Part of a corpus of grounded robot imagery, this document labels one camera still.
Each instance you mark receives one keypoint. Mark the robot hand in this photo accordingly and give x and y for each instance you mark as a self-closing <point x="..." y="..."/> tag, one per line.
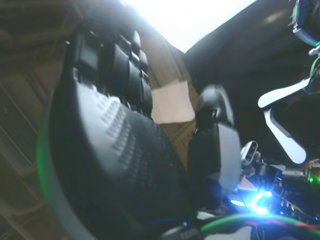
<point x="112" y="155"/>

